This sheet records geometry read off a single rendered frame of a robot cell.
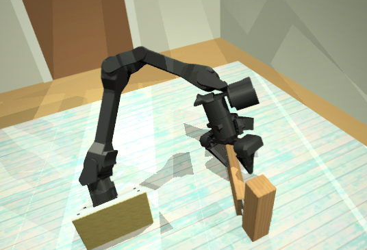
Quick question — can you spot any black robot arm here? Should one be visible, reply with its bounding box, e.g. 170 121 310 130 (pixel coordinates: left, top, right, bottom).
78 46 260 207

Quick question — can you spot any wooden post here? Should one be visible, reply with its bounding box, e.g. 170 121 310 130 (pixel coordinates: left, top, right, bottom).
242 175 276 242

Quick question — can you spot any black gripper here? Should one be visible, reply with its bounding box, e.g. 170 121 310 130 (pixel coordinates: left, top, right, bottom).
199 113 264 175

